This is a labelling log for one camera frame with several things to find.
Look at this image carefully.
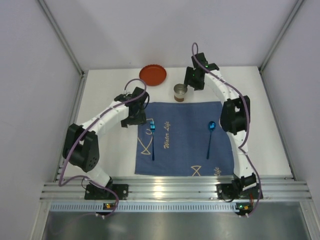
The metal cup with brown base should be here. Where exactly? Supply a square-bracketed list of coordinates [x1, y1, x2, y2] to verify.
[173, 83, 188, 102]

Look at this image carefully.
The blue metal fork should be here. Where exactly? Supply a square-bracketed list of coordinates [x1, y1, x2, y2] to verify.
[150, 120, 156, 161]

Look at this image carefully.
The orange round plate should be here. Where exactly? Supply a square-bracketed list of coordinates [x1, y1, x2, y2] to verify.
[139, 64, 167, 87]

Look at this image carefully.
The blue metal spoon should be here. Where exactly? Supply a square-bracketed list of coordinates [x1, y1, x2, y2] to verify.
[206, 121, 216, 160]

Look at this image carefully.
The blue fish-print placemat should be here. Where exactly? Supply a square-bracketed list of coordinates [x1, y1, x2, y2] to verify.
[135, 101, 234, 177]

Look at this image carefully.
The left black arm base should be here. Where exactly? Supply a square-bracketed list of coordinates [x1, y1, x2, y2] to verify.
[84, 183, 129, 200]

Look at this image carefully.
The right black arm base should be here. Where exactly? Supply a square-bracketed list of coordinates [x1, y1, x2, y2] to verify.
[216, 183, 261, 202]

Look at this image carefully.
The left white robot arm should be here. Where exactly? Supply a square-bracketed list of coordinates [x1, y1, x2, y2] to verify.
[62, 87, 150, 189]

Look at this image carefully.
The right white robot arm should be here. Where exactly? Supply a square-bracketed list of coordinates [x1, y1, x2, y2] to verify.
[184, 52, 257, 192]

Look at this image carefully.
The left aluminium frame post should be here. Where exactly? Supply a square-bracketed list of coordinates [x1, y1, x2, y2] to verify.
[37, 0, 86, 76]

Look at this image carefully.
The aluminium frame post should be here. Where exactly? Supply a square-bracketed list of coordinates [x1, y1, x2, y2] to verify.
[258, 0, 307, 73]
[37, 0, 86, 76]

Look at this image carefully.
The right aluminium frame post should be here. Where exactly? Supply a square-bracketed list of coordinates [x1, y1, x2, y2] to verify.
[258, 0, 307, 73]

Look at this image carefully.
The aluminium mounting rail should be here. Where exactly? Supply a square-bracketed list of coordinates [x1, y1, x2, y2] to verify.
[40, 176, 312, 202]

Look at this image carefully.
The slotted grey cable duct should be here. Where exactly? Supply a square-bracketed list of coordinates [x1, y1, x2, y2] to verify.
[50, 202, 250, 213]

